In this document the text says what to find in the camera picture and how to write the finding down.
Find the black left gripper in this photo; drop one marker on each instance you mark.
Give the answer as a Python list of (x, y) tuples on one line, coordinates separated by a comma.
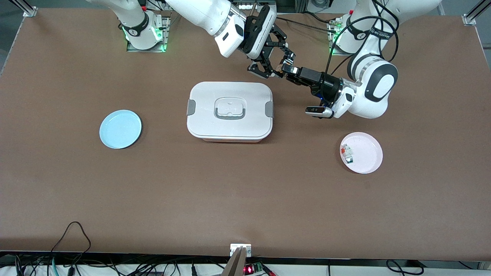
[(311, 78)]

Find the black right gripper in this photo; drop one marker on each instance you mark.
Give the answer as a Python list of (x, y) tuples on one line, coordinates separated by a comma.
[(256, 35)]

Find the orange black switch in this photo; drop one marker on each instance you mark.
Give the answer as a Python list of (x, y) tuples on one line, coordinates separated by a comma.
[(280, 70)]

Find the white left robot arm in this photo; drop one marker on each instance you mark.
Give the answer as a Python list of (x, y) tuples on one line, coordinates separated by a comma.
[(378, 86)]

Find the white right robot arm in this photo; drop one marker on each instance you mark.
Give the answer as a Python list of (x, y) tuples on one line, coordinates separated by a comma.
[(203, 15)]

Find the white lunch box grey latches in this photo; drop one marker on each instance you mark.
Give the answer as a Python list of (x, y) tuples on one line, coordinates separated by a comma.
[(230, 111)]

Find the pink round plate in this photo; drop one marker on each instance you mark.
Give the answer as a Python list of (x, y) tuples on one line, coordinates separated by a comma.
[(366, 153)]

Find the light blue round plate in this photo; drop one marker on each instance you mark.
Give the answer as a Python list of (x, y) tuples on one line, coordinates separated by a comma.
[(120, 129)]

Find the circuit board red led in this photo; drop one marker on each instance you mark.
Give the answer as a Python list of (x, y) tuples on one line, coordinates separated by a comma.
[(253, 268)]

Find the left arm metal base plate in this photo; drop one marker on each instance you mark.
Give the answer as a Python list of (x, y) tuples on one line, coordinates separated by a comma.
[(333, 38)]

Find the aluminium frame structure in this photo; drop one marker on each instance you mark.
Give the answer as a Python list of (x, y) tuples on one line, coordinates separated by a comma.
[(291, 4)]

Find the red white switch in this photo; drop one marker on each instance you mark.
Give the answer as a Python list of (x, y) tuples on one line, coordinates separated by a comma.
[(346, 148)]

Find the green white switch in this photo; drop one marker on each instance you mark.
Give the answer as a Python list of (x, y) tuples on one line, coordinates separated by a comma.
[(350, 158)]

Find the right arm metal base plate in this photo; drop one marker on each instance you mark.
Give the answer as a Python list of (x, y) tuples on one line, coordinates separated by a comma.
[(167, 34)]

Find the silver table corner bracket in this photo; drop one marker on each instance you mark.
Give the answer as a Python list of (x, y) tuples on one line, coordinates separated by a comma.
[(30, 11), (468, 19)]

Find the silver camera mount bracket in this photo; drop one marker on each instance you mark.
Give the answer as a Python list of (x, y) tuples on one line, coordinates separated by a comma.
[(234, 249)]

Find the grey camera mount beam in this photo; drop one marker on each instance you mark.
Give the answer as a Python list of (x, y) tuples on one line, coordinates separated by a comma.
[(234, 264)]

